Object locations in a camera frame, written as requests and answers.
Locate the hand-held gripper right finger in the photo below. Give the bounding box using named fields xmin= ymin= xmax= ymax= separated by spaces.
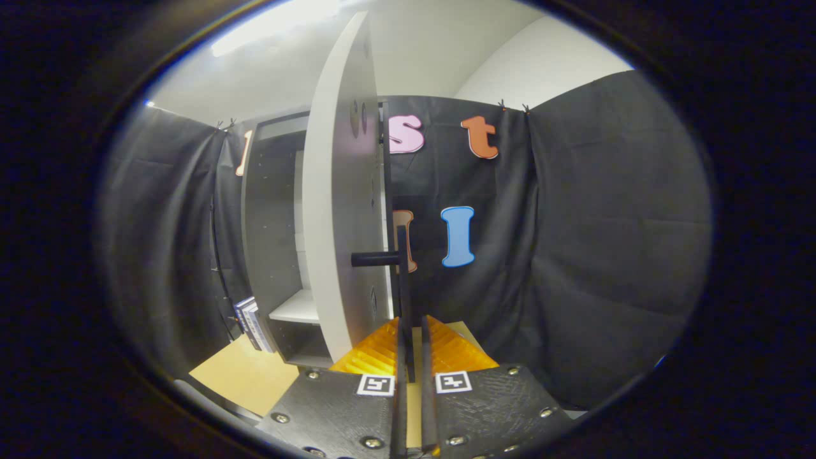
xmin=418 ymin=314 xmax=575 ymax=459

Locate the grey cabinet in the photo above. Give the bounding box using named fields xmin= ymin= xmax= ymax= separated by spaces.
xmin=240 ymin=112 xmax=337 ymax=371

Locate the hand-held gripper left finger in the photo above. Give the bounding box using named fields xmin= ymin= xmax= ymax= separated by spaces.
xmin=255 ymin=316 xmax=409 ymax=459

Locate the black backdrop cloth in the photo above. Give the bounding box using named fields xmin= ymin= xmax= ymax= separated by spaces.
xmin=96 ymin=70 xmax=712 ymax=410

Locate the white cabinet shelf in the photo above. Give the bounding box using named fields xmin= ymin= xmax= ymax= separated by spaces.
xmin=268 ymin=289 xmax=321 ymax=325

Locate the white cabinet door black handle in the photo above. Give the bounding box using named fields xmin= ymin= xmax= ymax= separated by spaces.
xmin=301 ymin=10 xmax=416 ymax=384

